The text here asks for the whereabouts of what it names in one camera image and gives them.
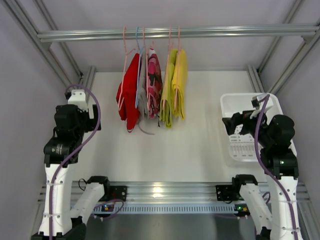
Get yellow trousers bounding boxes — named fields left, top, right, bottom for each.
left=171, top=49, right=188, bottom=120

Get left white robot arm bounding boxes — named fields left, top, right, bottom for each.
left=31, top=104, right=110, bottom=240

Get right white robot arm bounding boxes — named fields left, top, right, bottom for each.
left=222, top=111, right=303, bottom=240

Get red trousers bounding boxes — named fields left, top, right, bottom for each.
left=116, top=53, right=140, bottom=133

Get grey trousers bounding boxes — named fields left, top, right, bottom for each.
left=137, top=73, right=155, bottom=136

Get pink hanger of red trousers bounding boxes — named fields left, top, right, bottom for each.
left=118, top=27, right=131, bottom=111

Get lime green trousers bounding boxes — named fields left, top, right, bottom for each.
left=159, top=48, right=178, bottom=129

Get pink camouflage trousers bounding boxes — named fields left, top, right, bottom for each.
left=146, top=48, right=163, bottom=119

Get blue hanger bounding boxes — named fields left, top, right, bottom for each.
left=134, top=26, right=146, bottom=109

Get pink hanger of camouflage trousers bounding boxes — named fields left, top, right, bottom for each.
left=142, top=27, right=150, bottom=111

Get white plastic basket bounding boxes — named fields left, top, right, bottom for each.
left=219, top=93, right=283, bottom=166

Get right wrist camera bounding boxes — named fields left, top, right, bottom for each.
left=250, top=93, right=274, bottom=119

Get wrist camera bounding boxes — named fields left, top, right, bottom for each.
left=250, top=93, right=274, bottom=119
left=65, top=89, right=88, bottom=112

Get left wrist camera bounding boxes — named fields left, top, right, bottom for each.
left=65, top=89, right=88, bottom=112

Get right aluminium frame post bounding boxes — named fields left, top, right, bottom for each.
left=247, top=0, right=320, bottom=95

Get aluminium frame post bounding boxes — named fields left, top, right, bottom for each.
left=0, top=0, right=97, bottom=90
left=247, top=0, right=320, bottom=95

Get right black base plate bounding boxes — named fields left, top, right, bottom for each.
left=215, top=184, right=243, bottom=203

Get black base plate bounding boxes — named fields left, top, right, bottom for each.
left=100, top=185, right=128, bottom=202
left=215, top=184, right=243, bottom=203

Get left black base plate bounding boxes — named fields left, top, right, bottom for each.
left=100, top=185, right=128, bottom=202

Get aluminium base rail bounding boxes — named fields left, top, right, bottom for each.
left=37, top=181, right=311, bottom=204

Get grey slotted cable duct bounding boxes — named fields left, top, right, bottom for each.
left=92, top=202, right=248, bottom=215

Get aluminium hanging rail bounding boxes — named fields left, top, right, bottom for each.
left=37, top=23, right=320, bottom=43

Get left aluminium frame post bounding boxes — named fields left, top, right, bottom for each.
left=0, top=0, right=97, bottom=90

